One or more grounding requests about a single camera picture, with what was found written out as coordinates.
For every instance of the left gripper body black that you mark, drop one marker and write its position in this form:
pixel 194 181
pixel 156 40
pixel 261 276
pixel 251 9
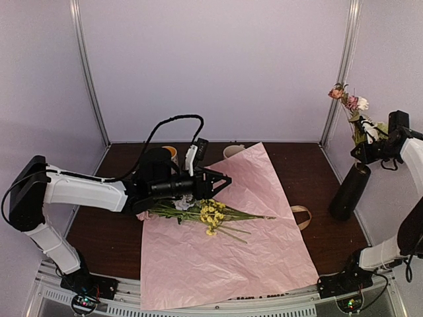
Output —
pixel 167 188

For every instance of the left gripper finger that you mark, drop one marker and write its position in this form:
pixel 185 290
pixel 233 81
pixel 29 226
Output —
pixel 219 186
pixel 212 176

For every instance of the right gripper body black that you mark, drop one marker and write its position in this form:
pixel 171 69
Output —
pixel 386 152

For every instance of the green fern white flower bunch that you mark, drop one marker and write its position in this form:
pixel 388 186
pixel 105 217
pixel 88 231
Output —
pixel 359 135

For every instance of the brown pink flower bunch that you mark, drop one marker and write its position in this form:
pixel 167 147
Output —
pixel 354 108

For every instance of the tan satin ribbon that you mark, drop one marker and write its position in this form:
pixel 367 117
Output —
pixel 306 216

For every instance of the pink wrapping paper sheet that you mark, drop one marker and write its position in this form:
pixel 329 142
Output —
pixel 182 266

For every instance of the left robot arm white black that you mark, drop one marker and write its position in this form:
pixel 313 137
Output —
pixel 155 177

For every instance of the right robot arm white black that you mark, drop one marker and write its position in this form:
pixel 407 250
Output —
pixel 402 145

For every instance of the black cylindrical vase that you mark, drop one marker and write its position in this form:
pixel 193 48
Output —
pixel 350 191

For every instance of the blue hydrangea flower bunch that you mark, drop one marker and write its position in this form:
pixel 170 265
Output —
pixel 185 202

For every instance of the beige floral mug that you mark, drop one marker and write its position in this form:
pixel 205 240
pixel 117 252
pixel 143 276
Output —
pixel 232 150

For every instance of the yellow small flower bunch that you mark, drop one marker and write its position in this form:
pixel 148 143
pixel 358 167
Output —
pixel 214 214

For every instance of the yellow-inside floral mug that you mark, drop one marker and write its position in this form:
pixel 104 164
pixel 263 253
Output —
pixel 174 158

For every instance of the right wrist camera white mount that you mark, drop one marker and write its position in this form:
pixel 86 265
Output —
pixel 370 129

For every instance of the right aluminium frame post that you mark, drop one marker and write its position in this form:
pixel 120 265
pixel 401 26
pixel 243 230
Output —
pixel 349 47

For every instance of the aluminium frame post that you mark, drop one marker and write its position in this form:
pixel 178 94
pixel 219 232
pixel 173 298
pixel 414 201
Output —
pixel 349 47
pixel 87 74

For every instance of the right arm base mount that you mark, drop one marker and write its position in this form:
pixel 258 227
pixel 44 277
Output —
pixel 347 291

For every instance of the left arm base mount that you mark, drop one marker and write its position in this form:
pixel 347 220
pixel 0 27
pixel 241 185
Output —
pixel 88 289

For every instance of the left aluminium frame post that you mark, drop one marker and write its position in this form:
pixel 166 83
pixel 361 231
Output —
pixel 87 74

